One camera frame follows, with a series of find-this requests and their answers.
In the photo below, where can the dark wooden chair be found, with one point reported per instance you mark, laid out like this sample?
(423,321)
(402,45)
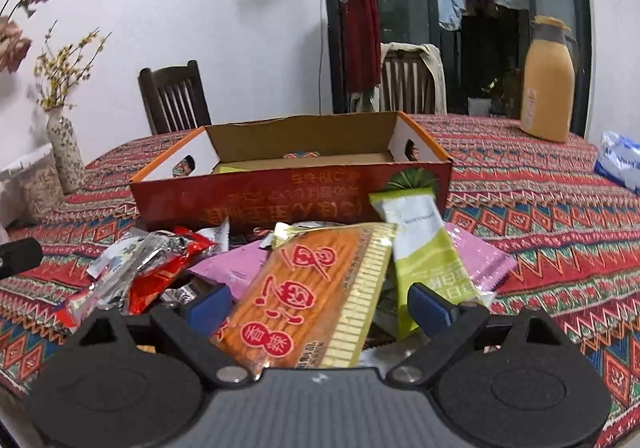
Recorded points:
(172,96)

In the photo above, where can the pink snack packet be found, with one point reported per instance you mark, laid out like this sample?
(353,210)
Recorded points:
(235,268)
(482,258)

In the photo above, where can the green white snack packet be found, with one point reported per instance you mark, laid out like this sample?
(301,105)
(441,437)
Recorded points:
(425,248)

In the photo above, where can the red snack packet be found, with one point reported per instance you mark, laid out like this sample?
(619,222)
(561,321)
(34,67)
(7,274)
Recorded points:
(155,284)

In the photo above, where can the small white snack packet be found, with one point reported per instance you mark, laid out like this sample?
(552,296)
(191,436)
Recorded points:
(212,233)

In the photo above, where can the yellow thermos jug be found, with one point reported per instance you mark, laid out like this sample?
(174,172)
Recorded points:
(547,88)

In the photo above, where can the chair with beige cloth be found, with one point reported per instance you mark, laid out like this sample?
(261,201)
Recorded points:
(435,73)

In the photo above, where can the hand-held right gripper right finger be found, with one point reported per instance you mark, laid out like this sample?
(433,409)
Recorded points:
(429,308)

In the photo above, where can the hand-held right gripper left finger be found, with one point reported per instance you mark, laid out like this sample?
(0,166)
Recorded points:
(212,304)

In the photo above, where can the large orange snack packet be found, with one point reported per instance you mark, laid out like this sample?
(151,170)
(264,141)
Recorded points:
(300,293)

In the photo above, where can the clear red-edged snack packet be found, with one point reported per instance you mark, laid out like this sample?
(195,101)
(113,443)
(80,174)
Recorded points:
(80,305)

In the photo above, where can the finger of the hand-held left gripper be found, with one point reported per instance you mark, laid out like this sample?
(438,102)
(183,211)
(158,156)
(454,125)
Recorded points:
(20,258)

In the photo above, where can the white blue snack packet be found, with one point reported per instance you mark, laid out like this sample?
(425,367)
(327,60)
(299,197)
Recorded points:
(112,255)

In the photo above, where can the red blue hanging cloth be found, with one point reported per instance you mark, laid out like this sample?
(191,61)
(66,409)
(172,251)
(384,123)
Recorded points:
(362,38)

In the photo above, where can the orange red cardboard box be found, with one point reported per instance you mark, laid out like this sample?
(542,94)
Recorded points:
(300,198)

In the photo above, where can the blue white tissue pack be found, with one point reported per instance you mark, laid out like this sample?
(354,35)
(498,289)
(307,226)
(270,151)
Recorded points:
(620,161)

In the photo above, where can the brown wooden chair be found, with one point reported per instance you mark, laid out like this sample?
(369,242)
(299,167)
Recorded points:
(407,83)

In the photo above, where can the floral ceramic vase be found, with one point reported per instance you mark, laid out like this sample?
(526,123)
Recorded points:
(67,153)

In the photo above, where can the balcony potted plant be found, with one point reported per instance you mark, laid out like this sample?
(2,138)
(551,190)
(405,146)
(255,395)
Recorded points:
(495,91)

